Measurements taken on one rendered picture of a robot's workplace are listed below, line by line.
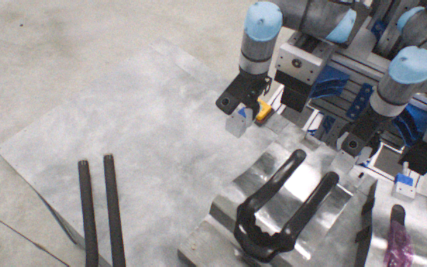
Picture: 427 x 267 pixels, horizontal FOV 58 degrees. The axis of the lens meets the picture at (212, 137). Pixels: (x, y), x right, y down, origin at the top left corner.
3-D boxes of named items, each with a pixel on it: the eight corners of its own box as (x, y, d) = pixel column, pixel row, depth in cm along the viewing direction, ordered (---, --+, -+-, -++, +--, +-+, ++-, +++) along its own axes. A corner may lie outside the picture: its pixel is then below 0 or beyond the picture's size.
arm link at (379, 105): (401, 111, 82) (368, 92, 85) (392, 124, 86) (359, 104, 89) (415, 92, 86) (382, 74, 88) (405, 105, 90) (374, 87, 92)
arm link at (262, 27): (289, 3, 80) (278, 27, 76) (278, 43, 89) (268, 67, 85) (253, -7, 81) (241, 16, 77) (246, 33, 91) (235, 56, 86)
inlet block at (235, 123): (251, 103, 116) (254, 92, 112) (265, 112, 115) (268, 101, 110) (224, 128, 110) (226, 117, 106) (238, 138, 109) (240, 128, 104)
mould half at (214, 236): (284, 138, 122) (295, 112, 111) (356, 188, 114) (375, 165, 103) (177, 255, 99) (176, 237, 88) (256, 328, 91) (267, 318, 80)
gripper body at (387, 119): (385, 131, 100) (408, 102, 90) (370, 151, 96) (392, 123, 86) (359, 115, 102) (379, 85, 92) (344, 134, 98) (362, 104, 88)
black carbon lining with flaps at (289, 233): (295, 149, 112) (303, 131, 104) (342, 182, 107) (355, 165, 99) (219, 235, 96) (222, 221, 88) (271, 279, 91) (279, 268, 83)
